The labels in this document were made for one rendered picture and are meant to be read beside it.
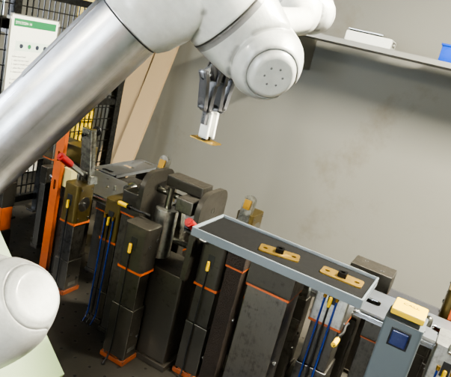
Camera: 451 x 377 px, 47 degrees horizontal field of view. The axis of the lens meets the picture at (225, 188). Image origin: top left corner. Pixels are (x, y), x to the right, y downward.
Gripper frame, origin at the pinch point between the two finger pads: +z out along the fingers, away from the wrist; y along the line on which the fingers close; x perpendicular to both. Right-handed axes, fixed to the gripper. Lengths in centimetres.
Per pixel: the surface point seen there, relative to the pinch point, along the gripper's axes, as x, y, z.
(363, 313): -48, 14, 33
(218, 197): -11.7, -4.6, 15.0
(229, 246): -30.7, -21.8, 16.5
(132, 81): 248, 185, 32
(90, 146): 31.8, -11.1, 15.6
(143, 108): 225, 181, 49
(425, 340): -63, 17, 33
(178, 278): -10.8, -11.8, 36.2
